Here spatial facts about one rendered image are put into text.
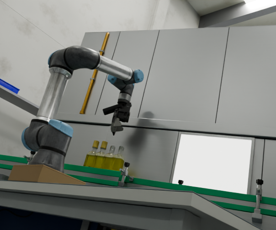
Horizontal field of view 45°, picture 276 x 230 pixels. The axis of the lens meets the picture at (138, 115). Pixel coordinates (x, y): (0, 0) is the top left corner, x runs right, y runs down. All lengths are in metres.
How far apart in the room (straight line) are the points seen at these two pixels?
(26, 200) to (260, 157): 1.21
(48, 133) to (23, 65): 3.75
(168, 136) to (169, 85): 0.38
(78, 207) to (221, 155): 1.02
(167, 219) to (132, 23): 6.32
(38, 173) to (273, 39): 1.65
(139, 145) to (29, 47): 3.53
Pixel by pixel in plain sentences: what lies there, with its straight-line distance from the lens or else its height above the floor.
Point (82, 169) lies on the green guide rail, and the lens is 1.83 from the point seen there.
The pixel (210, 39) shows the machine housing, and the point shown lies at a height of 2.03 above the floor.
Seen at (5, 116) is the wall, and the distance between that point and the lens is 4.88.
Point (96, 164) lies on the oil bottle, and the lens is 1.92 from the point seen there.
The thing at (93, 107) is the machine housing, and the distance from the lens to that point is 2.33.
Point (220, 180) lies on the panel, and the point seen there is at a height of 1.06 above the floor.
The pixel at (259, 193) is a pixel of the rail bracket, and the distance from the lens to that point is 1.54.
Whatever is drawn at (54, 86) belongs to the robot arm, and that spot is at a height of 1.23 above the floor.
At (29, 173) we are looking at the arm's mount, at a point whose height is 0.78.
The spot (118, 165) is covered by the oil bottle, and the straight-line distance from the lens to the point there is 1.87.
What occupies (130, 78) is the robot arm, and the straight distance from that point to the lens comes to 1.85.
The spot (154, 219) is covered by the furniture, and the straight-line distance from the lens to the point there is 0.90.
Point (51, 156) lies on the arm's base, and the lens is 1.40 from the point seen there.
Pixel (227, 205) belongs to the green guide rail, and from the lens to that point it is 1.66.
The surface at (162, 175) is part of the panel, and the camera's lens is 1.93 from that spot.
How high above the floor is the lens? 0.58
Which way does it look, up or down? 23 degrees up
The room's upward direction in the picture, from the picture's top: 14 degrees clockwise
